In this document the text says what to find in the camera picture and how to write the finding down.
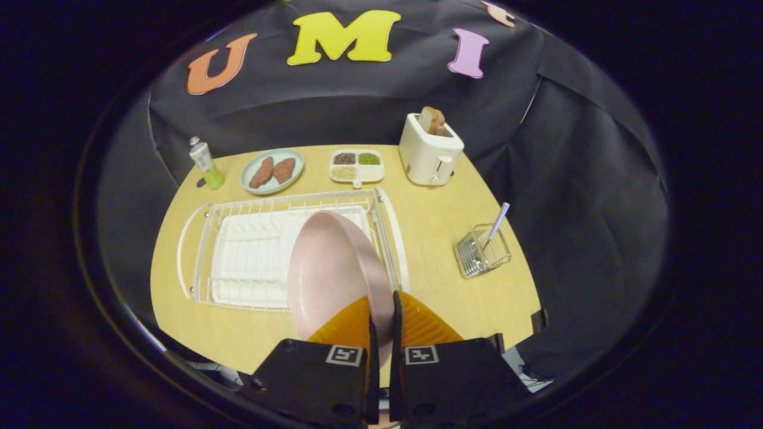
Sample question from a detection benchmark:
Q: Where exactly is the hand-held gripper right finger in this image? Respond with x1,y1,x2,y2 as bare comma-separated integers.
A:
389,290,531,425

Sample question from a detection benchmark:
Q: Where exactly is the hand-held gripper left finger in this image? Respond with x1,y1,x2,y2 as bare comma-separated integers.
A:
237,295,380,427

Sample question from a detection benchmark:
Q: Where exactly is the pink plate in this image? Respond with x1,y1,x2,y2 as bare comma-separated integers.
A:
287,210,396,388

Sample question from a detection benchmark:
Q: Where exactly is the metal wire basket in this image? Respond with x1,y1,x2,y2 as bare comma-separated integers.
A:
454,223,513,279

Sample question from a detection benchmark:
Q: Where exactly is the blue checked handle spoon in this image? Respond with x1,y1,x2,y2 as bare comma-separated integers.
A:
482,202,511,254

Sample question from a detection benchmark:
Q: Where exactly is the white wire dish rack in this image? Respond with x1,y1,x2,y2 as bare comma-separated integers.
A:
177,187,411,312

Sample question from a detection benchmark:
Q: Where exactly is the white divided snack dish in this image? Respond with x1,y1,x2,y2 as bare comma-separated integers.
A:
329,148,386,189

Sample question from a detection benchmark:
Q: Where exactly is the light green plate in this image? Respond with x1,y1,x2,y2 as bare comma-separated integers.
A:
240,148,305,196

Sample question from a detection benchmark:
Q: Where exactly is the white drip tray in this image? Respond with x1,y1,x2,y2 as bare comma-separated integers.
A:
210,206,373,306

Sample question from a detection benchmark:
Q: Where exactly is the white toaster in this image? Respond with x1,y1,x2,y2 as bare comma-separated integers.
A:
399,113,465,187

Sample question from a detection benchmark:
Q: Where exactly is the brown meat patty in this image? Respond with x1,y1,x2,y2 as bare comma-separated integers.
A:
272,157,297,185
249,156,275,189

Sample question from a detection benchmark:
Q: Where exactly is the brown toast slice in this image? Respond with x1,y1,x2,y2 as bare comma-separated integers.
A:
418,106,446,136

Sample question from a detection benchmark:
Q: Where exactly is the clear bottle with green liquid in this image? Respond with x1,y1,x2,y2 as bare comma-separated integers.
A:
189,136,226,191

